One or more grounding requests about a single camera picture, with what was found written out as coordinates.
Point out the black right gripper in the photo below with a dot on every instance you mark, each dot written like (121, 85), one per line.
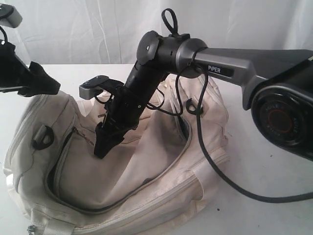
(123, 114)

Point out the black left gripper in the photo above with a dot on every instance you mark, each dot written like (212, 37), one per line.
(15, 76)

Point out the cream white duffel bag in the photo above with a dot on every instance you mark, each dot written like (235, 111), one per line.
(154, 181)

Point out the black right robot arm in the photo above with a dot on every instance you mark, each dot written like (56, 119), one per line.
(277, 87)

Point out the white backdrop curtain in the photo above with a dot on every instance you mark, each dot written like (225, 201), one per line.
(108, 31)

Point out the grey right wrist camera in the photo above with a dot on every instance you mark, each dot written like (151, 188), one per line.
(94, 87)

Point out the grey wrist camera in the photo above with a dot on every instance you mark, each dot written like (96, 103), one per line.
(9, 16)
(94, 87)

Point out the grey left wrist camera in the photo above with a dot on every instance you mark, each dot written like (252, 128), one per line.
(9, 16)

